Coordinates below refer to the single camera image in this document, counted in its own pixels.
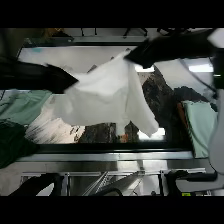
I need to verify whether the white T-shirt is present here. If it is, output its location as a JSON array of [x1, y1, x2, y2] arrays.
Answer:
[[52, 49, 160, 138]]

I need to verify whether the brown garment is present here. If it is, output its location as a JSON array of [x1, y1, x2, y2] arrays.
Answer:
[[175, 101, 190, 135]]

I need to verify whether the black chair base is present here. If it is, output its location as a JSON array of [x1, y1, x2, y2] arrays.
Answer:
[[122, 28, 149, 38]]

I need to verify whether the dark green garment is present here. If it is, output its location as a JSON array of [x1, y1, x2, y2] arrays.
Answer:
[[0, 119, 40, 170]]

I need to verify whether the silver frame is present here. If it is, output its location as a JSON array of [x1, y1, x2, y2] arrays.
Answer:
[[16, 150, 214, 197]]

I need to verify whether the black cable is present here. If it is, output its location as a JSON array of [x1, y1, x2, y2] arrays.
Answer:
[[179, 59, 218, 94]]

